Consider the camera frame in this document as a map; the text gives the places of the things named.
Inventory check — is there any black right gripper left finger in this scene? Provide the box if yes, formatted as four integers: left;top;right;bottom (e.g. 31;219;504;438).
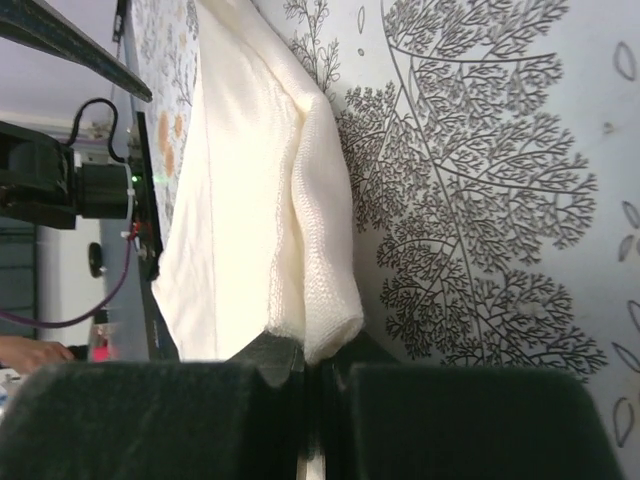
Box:
1;334;304;479

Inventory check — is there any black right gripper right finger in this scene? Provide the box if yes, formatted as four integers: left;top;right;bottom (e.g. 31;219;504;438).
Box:
317;334;622;479

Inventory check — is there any white cloth napkin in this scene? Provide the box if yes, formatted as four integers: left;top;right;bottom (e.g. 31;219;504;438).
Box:
149;0;365;365

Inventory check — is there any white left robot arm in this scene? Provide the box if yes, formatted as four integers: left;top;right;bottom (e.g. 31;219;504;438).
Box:
1;97;136;230

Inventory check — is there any person's hand in background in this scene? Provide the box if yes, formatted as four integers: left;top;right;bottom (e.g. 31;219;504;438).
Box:
0;336;75;375

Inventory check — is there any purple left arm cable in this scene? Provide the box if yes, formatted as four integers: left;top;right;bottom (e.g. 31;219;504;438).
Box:
0;234;139;330

